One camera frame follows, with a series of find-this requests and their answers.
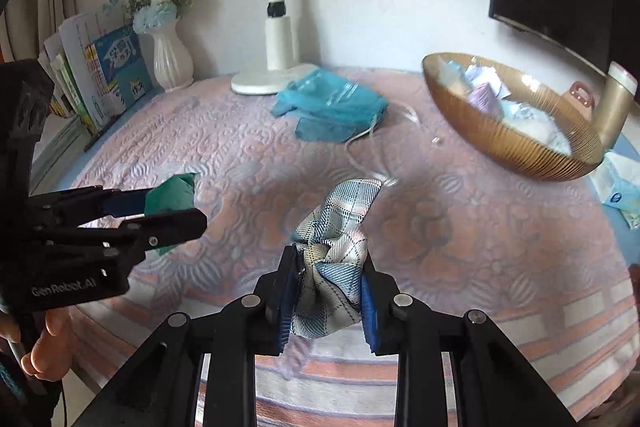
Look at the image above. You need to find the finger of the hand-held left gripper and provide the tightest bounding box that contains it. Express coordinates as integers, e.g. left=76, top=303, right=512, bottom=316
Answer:
left=29, top=184, right=151, bottom=229
left=37, top=206, right=209, bottom=269

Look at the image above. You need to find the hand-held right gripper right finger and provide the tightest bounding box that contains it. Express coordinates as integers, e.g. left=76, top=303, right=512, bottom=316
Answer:
left=359, top=256, right=576, bottom=427

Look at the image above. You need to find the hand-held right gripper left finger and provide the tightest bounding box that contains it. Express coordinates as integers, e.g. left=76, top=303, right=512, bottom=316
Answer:
left=97, top=245, right=302, bottom=427

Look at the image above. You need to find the teal green cloth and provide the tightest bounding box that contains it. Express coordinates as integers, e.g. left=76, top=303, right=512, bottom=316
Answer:
left=145, top=172, right=198, bottom=256

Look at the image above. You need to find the plaid fabric bow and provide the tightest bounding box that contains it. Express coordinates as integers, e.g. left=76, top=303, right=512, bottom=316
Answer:
left=290, top=178, right=385, bottom=339

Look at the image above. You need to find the amber ribbed glass bowl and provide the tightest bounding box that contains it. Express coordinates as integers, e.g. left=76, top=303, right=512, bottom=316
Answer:
left=421, top=52, right=606, bottom=182

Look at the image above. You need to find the light blue cloth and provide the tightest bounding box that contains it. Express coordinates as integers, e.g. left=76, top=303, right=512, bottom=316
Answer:
left=442, top=61, right=471, bottom=95

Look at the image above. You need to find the person's left hand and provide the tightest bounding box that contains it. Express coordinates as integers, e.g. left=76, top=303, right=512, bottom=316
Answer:
left=0, top=305, right=75, bottom=380

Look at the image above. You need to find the pink embossed blanket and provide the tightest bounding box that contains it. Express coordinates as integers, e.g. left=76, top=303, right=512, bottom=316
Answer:
left=65, top=66, right=633, bottom=427

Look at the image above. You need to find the row of school books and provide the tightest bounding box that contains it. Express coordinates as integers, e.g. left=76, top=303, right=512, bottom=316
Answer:
left=37, top=13, right=153, bottom=138

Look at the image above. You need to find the white ribbed vase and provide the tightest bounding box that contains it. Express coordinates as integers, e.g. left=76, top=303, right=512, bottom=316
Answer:
left=150, top=19, right=195, bottom=94

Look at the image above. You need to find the white desk lamp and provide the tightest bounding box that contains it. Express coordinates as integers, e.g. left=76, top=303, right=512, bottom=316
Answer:
left=231, top=0, right=321, bottom=96

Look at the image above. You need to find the purple cloth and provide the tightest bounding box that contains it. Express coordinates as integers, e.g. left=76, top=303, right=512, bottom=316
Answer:
left=467, top=84, right=503, bottom=115

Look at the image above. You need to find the white crumpled cloth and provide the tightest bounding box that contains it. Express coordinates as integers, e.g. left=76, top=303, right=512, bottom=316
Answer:
left=462, top=64, right=513, bottom=100

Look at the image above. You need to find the light blue tissue pack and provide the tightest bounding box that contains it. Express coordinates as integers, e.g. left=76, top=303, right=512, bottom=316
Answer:
left=590, top=149, right=640, bottom=230

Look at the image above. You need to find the pink toy case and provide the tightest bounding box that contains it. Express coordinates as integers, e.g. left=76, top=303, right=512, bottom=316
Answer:
left=566, top=80, right=597, bottom=110

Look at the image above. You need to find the beige thermos bottle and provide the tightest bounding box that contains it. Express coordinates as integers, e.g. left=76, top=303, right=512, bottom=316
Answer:
left=592, top=61, right=640, bottom=148

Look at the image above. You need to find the white thin cord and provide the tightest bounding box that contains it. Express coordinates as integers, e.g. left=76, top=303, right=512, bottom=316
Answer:
left=345, top=104, right=441, bottom=188

